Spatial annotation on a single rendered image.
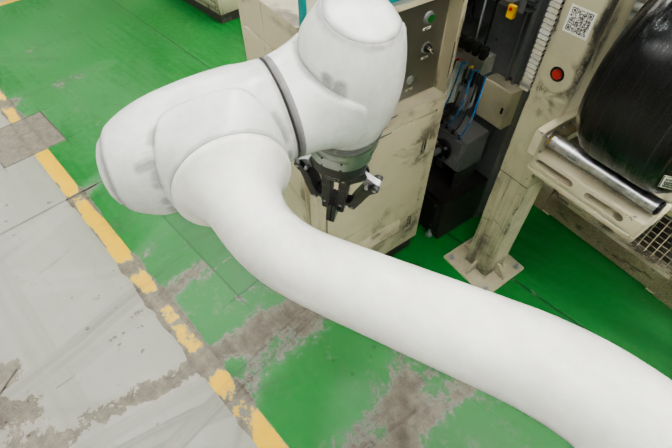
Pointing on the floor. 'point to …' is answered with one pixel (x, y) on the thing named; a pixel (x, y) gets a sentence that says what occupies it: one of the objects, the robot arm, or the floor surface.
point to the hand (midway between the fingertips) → (333, 206)
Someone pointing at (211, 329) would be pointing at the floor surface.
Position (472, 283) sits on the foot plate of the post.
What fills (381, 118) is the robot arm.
